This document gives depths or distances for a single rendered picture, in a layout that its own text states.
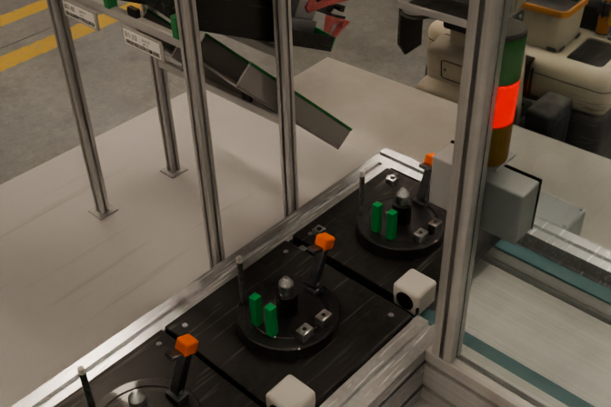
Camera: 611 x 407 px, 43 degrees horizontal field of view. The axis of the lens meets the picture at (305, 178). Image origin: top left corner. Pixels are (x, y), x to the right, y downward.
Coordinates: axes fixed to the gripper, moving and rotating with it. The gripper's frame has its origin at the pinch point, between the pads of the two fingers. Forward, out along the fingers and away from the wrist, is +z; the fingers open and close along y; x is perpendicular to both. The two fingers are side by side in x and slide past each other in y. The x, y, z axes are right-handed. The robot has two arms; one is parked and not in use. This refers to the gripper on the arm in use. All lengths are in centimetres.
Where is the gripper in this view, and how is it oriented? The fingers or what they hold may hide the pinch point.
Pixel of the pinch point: (298, 1)
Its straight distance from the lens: 126.5
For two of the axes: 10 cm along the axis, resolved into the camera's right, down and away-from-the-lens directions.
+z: -6.5, 7.3, -2.2
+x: 3.1, 5.2, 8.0
